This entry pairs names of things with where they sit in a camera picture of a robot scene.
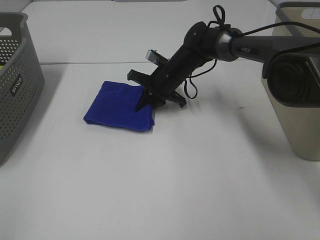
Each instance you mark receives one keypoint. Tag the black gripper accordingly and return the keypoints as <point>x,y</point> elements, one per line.
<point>161,85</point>

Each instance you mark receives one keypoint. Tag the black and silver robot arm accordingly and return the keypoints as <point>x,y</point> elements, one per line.
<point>291,64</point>

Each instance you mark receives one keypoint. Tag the blue towel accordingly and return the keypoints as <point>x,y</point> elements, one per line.
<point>115,106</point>

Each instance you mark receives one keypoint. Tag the beige plastic basket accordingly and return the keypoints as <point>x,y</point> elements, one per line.
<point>301,126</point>

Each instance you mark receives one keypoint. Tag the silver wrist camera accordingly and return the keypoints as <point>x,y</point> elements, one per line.
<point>154,57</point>

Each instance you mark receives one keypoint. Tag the grey perforated plastic basket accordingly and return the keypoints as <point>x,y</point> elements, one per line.
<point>21,80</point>

